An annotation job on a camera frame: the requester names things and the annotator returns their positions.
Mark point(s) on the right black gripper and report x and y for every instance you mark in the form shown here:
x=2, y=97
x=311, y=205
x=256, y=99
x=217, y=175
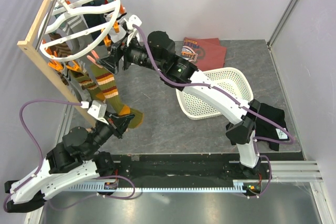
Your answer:
x=111, y=61

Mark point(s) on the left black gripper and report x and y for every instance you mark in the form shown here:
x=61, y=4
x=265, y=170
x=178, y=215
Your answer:
x=118, y=124

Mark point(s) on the olive striped sock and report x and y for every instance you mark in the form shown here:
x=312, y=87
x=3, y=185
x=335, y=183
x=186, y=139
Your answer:
x=106, y=83
x=91, y=86

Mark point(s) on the grey sock black stripes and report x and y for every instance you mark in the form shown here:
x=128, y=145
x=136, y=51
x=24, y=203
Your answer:
x=80, y=93

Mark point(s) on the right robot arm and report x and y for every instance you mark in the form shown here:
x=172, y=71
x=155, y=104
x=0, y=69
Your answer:
x=158, y=53

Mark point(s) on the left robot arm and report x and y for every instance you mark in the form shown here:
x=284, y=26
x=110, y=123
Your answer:
x=75, y=159

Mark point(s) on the white round sock hanger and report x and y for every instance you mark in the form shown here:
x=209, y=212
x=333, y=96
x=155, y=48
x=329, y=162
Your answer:
x=75, y=9

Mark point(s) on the white sock black stripes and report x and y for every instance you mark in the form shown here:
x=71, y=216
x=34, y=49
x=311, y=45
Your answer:
x=117, y=31

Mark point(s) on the pink clothes clip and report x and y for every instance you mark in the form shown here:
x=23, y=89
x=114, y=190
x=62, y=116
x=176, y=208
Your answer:
x=93, y=57

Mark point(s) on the dark navy sock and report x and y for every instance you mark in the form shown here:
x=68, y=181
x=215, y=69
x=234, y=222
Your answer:
x=95, y=19

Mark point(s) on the brown striped sock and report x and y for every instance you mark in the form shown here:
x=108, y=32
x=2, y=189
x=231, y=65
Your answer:
x=63, y=48

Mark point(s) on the red printed t-shirt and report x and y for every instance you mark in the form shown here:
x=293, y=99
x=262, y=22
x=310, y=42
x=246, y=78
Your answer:
x=206, y=54

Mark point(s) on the white perforated plastic basket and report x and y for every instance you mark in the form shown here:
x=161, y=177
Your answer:
x=223, y=91

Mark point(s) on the black folded garment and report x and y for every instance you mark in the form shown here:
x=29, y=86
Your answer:
x=266, y=130

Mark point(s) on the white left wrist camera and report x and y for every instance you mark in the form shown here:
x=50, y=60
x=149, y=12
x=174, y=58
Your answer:
x=96, y=109

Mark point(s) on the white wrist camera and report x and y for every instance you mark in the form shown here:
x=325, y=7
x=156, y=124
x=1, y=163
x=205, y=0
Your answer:
x=96, y=109
x=129, y=25

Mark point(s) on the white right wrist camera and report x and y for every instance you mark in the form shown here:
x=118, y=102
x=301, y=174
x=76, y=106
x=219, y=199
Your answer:
x=129, y=25

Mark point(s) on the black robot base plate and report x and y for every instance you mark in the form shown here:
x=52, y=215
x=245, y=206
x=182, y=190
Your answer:
x=187, y=170

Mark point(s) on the wooden drying rack frame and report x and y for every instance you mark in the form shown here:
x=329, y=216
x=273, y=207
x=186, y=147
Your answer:
x=30, y=47

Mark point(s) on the slotted cable duct rail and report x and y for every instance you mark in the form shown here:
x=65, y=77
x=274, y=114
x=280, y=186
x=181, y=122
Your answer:
x=109, y=187

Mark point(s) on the aluminium frame rail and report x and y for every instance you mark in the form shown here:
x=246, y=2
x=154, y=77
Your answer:
x=280, y=171

